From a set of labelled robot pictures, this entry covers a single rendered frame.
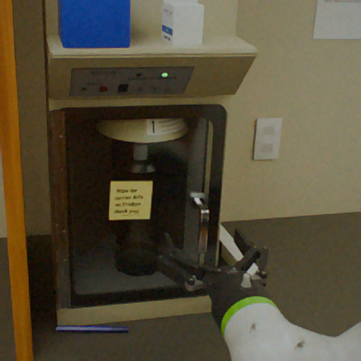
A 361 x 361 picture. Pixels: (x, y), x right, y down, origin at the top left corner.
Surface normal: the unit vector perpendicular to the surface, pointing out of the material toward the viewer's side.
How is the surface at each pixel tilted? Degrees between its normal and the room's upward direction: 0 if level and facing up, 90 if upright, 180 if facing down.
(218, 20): 90
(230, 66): 135
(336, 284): 0
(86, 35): 90
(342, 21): 90
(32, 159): 90
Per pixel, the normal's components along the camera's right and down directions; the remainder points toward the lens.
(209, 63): 0.14, 0.93
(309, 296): 0.04, -0.91
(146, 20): 0.24, 0.40
